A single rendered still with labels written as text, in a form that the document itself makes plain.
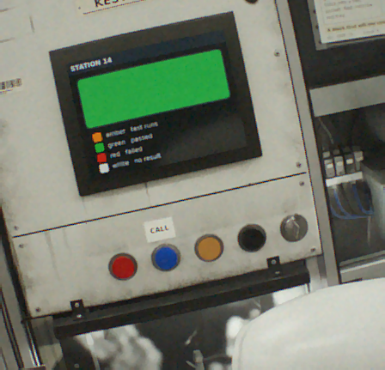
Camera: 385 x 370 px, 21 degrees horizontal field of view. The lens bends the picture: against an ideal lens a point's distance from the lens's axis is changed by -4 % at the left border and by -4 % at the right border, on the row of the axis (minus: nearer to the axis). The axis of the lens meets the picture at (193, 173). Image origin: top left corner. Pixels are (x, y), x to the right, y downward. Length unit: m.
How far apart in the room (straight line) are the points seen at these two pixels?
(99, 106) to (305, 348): 0.56
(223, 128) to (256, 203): 0.12
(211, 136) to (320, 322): 0.51
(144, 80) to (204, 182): 0.17
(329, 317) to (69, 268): 0.58
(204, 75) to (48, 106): 0.21
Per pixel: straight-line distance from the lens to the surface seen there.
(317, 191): 1.49
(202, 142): 1.42
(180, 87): 1.40
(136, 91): 1.40
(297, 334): 0.97
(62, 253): 1.46
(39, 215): 1.45
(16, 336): 1.52
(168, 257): 1.46
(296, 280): 1.47
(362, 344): 0.95
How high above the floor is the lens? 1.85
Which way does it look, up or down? 13 degrees down
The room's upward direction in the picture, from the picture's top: 12 degrees counter-clockwise
